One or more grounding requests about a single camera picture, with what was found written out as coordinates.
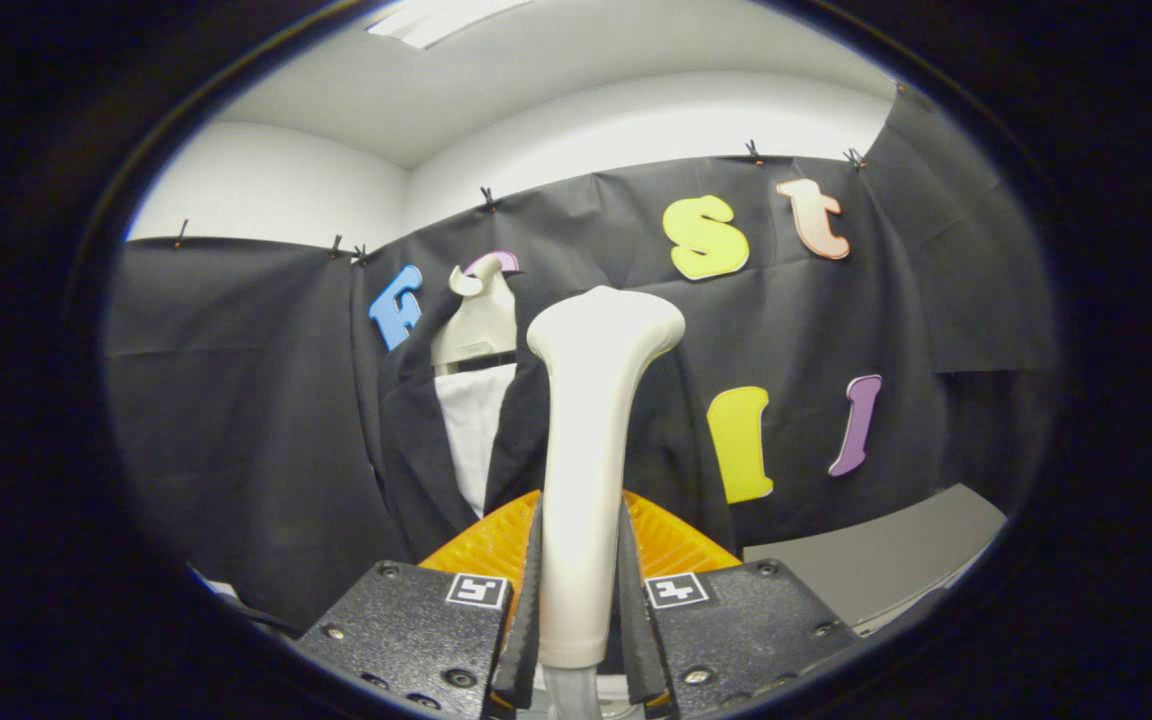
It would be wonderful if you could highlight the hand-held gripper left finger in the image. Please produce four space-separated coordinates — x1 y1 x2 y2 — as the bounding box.
296 490 544 720

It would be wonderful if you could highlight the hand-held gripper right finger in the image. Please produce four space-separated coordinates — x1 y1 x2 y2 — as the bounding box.
618 490 862 720

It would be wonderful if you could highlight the white garment steamer head with hose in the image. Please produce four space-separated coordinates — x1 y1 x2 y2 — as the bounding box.
526 287 687 720

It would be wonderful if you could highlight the black suit jacket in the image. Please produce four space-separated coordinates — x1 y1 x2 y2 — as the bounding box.
376 270 737 566

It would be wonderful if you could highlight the white fabric hanging panel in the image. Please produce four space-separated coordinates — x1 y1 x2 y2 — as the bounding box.
434 363 519 519

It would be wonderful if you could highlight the grey cabinet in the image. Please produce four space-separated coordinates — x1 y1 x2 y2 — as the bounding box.
744 483 1009 636

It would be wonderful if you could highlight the cream plastic hanger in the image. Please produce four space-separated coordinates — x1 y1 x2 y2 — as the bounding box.
430 255 519 376

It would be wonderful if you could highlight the black backdrop cloth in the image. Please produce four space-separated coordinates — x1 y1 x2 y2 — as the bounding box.
104 85 1057 631

